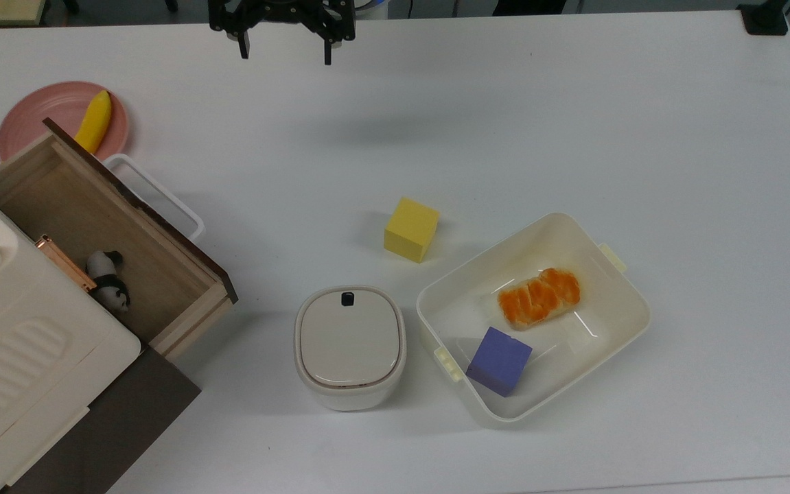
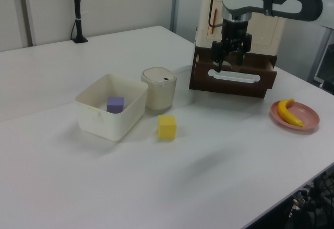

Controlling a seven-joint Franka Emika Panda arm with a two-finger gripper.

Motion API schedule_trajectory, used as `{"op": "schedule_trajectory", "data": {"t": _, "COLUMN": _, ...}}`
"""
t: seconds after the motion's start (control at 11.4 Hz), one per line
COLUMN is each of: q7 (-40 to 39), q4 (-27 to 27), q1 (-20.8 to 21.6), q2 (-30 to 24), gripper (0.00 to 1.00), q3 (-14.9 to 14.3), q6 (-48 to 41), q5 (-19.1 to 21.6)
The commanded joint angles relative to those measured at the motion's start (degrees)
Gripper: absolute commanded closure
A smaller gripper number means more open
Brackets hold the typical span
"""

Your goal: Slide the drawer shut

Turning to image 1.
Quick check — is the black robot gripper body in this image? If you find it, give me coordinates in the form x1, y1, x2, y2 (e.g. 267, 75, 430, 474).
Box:
208, 0, 356, 43

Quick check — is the wooden drawer with white handle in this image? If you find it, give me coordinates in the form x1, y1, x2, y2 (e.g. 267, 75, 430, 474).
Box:
0, 118, 239, 363

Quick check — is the yellow banana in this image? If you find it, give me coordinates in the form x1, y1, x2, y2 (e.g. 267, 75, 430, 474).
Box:
73, 90, 113, 155

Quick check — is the yellow cube block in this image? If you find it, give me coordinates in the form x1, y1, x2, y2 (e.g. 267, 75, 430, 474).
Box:
384, 197, 441, 263

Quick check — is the dark object behind table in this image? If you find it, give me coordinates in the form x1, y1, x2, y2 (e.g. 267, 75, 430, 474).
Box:
492, 0, 567, 16

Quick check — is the pink round plate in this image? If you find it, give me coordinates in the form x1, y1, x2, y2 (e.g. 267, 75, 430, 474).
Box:
0, 81, 130, 163

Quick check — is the panda plush toy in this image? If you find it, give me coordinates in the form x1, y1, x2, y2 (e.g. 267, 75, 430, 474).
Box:
86, 250, 132, 315

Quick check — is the white lidded square container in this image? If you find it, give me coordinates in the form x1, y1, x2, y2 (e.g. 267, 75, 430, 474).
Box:
293, 285, 408, 412

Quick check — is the orange glazed bread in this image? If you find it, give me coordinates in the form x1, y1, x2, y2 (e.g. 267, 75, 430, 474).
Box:
497, 268, 581, 331

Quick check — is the purple cube block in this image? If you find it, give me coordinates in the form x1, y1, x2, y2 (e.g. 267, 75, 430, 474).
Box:
465, 327, 533, 398

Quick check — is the white topped brown cabinet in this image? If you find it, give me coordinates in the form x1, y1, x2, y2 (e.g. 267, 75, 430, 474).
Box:
0, 168, 202, 494

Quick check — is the cream plastic lunch box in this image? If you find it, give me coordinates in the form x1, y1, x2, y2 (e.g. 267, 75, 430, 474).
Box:
416, 212, 652, 423

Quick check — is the black table clamp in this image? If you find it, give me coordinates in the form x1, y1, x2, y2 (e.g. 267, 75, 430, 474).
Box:
736, 0, 790, 36

